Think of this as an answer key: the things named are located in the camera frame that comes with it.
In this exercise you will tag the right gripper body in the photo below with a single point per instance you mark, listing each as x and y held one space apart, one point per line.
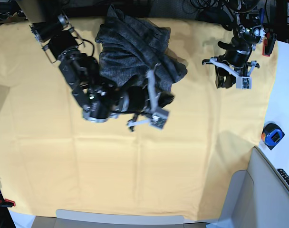
150 76

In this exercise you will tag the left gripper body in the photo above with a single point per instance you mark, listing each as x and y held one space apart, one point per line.
233 70

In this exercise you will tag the grey long-sleeve shirt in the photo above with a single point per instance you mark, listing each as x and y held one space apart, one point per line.
132 46

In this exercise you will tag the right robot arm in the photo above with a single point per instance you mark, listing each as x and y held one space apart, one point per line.
99 97

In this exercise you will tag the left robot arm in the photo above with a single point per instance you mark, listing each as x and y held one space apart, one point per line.
248 31

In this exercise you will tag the red black clamp right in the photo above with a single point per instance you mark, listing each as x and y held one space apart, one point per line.
268 43

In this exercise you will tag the red black clamp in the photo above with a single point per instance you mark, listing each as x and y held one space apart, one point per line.
268 43
5 203

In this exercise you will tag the blue black tape measure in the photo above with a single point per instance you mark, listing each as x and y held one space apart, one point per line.
271 135

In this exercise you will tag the yellow table cloth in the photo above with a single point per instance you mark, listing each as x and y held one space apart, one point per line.
51 158

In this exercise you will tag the red black clamp left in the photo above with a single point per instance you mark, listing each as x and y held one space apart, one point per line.
5 203

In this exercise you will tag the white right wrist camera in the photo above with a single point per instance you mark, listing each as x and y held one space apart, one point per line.
159 118

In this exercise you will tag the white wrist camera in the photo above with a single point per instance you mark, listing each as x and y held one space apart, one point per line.
159 118
243 82

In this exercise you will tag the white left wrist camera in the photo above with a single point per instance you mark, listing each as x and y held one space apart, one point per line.
243 82

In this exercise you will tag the black textured handle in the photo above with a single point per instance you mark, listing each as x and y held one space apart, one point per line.
284 175

